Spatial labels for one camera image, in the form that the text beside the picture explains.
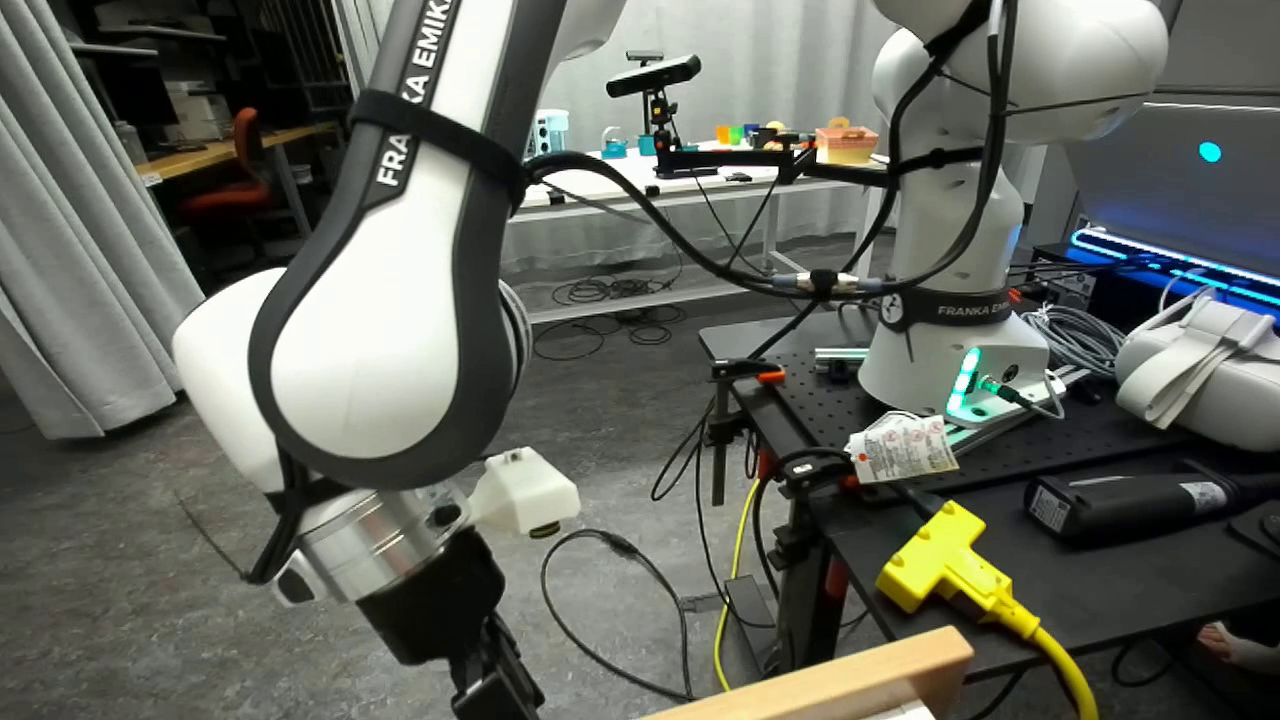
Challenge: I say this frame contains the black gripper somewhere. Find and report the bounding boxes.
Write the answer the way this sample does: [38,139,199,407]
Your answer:
[356,536,548,720]

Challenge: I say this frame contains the wooden drawer white inside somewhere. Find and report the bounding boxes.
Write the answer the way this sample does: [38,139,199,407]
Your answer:
[642,623,978,720]

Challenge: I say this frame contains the yellow power plug block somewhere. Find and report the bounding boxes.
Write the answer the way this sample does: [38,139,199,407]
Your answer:
[872,495,1045,644]

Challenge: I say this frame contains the white printed packet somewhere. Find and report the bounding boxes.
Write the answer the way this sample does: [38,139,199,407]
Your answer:
[840,407,963,493]

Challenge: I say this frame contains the white table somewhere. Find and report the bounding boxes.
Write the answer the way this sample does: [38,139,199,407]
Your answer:
[513,137,891,332]

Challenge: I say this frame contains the red office chair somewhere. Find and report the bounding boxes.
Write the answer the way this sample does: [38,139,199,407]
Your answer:
[178,103,274,224]

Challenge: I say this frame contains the colourful toy blocks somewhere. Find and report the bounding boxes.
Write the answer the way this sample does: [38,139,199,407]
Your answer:
[691,115,805,153]

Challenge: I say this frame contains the wooden desk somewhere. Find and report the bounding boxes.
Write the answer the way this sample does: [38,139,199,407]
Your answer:
[134,115,348,193]

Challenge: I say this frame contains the black robot table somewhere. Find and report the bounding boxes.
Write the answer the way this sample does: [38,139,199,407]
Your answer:
[696,314,1280,683]

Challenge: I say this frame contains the orange toy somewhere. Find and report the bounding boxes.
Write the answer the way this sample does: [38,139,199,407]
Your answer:
[812,115,882,173]

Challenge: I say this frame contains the black power brick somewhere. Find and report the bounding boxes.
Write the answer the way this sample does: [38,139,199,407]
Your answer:
[1021,466,1280,551]

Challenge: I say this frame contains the dark shelving unit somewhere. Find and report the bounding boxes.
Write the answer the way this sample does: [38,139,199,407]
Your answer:
[56,0,365,137]

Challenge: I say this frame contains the grey computer blue light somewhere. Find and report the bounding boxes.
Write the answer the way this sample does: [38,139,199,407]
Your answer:
[1058,93,1280,324]

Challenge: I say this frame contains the black floor cable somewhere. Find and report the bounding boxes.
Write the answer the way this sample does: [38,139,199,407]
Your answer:
[537,523,701,710]

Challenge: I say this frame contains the thin yellow cable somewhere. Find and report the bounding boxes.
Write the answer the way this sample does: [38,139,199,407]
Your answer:
[708,472,767,697]

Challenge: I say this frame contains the thick yellow cable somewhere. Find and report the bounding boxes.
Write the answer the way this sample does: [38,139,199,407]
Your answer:
[994,605,1103,720]

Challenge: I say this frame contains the green lit bracket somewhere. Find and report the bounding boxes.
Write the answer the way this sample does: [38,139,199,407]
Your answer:
[937,340,1070,432]

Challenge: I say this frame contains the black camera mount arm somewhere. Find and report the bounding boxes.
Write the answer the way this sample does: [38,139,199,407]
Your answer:
[642,93,900,187]

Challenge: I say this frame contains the black stereo camera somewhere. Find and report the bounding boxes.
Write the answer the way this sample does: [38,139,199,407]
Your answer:
[604,52,705,102]

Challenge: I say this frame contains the grey cable bundle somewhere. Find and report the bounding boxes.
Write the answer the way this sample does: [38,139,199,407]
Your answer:
[1016,300,1126,385]

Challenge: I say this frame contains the white headset with straps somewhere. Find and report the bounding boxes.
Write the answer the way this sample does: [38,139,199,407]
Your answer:
[1110,287,1280,457]

